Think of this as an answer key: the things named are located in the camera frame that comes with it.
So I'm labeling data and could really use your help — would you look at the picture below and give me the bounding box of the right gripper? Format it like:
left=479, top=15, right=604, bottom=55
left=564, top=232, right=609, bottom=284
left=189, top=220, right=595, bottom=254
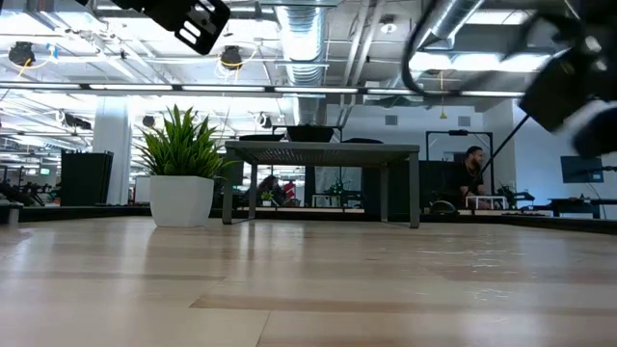
left=572, top=100, right=617, bottom=160

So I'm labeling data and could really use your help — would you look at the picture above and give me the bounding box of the black teardrop mini plate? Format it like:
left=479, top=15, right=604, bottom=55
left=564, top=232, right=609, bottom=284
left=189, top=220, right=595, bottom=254
left=239, top=133, right=286, bottom=143

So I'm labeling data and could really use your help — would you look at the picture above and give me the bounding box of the black square mini plate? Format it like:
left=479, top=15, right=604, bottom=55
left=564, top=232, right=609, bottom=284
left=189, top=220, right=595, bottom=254
left=284, top=125, right=336, bottom=143

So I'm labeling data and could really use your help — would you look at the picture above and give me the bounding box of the black round ceiling device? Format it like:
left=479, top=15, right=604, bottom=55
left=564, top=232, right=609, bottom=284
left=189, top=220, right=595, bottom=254
left=220, top=44, right=244, bottom=72
left=8, top=40, right=38, bottom=67

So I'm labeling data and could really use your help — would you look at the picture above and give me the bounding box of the long ceiling light strip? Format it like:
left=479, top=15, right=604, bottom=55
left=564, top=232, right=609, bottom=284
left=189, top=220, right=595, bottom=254
left=0, top=81, right=526, bottom=100

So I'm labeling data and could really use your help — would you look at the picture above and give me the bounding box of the white building pillar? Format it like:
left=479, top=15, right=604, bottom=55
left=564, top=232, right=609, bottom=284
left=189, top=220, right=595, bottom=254
left=92, top=98, right=132, bottom=206

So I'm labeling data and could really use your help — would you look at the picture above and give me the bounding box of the yellow ceiling pendant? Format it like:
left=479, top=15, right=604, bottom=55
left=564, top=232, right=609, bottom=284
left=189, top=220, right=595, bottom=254
left=437, top=69, right=448, bottom=120

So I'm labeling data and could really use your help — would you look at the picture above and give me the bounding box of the green plant in white pot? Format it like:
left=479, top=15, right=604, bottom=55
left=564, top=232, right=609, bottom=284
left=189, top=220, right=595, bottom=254
left=136, top=104, right=231, bottom=227

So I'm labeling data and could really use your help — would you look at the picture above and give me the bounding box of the grey perforated metal shelf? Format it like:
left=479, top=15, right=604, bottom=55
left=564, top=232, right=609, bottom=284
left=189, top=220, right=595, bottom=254
left=223, top=140, right=421, bottom=229

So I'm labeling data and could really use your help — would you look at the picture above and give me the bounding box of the black panel cabinet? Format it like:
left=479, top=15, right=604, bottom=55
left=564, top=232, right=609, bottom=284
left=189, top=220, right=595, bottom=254
left=60, top=150, right=115, bottom=207

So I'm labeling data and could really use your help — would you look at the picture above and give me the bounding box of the black wall monitor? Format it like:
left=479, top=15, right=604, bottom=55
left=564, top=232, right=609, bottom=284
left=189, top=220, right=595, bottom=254
left=560, top=154, right=604, bottom=184

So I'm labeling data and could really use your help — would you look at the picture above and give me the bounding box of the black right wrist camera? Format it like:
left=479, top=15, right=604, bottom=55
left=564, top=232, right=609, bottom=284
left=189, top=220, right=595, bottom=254
left=518, top=46, right=597, bottom=133

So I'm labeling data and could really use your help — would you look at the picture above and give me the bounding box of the silver corrugated air duct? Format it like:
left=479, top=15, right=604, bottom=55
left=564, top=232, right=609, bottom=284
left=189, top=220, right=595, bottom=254
left=275, top=2, right=334, bottom=127
left=418, top=0, right=486, bottom=47

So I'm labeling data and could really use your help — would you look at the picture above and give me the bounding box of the white wire rack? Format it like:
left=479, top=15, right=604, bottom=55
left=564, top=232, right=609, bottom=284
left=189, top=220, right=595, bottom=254
left=465, top=195, right=510, bottom=211

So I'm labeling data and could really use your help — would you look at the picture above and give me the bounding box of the black gantry frame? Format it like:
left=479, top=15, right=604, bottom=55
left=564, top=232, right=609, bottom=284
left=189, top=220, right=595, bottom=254
left=424, top=128, right=495, bottom=203

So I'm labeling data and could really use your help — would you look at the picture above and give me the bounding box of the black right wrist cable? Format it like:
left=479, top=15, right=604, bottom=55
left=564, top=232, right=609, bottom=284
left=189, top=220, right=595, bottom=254
left=402, top=0, right=464, bottom=96

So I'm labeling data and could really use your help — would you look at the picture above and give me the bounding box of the black metal table frame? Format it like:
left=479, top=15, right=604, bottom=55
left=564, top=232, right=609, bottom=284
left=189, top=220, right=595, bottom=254
left=0, top=204, right=617, bottom=236

